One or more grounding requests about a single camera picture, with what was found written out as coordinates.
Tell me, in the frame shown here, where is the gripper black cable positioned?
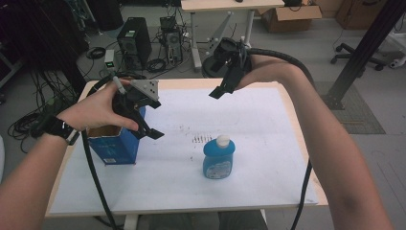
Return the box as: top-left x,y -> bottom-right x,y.
80,74 -> 120,230
246,47 -> 317,230

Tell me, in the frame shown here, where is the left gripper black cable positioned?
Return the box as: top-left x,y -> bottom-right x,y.
80,74 -> 120,230

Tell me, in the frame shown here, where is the black wristwatch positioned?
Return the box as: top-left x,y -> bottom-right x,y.
46,115 -> 80,147

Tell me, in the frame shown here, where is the bundle of black floor cables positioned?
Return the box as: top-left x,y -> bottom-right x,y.
7,68 -> 84,155

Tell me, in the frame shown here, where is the white table sheet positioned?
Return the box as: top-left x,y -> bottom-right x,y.
48,85 -> 320,216

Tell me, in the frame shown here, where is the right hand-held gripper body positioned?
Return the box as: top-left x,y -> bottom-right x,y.
205,11 -> 254,84

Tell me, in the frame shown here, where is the closed cardboard box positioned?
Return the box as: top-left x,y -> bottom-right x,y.
334,0 -> 389,32

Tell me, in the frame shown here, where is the open computer case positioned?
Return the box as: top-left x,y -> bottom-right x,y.
159,15 -> 185,64

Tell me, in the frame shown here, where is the grey floor mat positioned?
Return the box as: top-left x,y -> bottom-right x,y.
314,80 -> 387,135

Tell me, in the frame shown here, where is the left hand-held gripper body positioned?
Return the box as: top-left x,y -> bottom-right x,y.
111,76 -> 160,128

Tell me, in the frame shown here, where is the small coiled black cable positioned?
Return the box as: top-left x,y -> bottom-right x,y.
85,46 -> 107,60

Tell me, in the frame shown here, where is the beige desk with white legs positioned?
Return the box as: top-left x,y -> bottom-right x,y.
180,0 -> 286,73

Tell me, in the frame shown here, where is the blue cardboard box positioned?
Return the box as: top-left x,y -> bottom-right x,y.
86,106 -> 147,167

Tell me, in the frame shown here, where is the blue bottle with white cap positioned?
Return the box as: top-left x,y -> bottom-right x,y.
202,133 -> 237,180

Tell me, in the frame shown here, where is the black computer tower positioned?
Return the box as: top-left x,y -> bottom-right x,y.
116,16 -> 153,72

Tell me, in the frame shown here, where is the black metal stand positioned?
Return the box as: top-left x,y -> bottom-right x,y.
320,0 -> 406,111

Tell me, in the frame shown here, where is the black office chair base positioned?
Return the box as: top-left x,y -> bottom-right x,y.
329,42 -> 388,72

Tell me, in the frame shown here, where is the small device with green light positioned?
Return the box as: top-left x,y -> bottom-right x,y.
103,48 -> 116,70

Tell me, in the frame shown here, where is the round black stand base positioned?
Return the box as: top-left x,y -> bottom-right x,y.
202,55 -> 225,80

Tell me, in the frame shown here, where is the black curtain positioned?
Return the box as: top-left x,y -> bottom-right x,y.
0,0 -> 91,73

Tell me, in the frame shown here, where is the person's right hand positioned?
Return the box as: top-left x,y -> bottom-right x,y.
237,54 -> 306,92

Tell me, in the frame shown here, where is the person's left hand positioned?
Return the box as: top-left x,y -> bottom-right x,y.
56,79 -> 141,136

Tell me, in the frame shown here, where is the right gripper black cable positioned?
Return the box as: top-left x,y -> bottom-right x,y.
246,47 -> 317,230

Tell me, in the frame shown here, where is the open cardboard box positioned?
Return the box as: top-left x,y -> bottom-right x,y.
256,4 -> 323,34

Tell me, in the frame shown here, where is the white table leg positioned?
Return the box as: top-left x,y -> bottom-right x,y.
123,214 -> 140,230

